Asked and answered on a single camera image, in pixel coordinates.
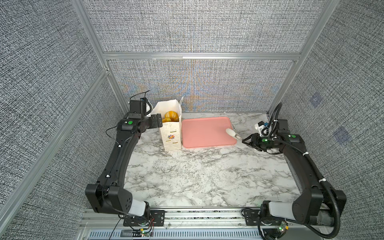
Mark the white paper bag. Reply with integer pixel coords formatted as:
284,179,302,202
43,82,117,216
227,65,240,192
152,100,182,151

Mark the round pumpkin-shaped fake bread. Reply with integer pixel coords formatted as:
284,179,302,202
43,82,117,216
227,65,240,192
165,111,179,122

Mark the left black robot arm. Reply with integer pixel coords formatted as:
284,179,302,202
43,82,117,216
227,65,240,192
85,97,163,219

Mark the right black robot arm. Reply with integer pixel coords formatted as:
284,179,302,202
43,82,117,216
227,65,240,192
242,119,347,240

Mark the pink plastic tray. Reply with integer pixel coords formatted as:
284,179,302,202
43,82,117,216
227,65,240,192
182,117,237,149

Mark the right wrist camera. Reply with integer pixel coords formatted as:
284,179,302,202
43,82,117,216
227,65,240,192
255,121,270,137

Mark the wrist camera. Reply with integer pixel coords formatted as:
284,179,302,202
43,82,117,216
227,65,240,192
255,121,270,137
143,98,153,117

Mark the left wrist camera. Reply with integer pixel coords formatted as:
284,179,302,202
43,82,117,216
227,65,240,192
143,98,153,117

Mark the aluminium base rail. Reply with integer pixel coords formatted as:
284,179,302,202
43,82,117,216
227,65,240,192
75,207,261,240

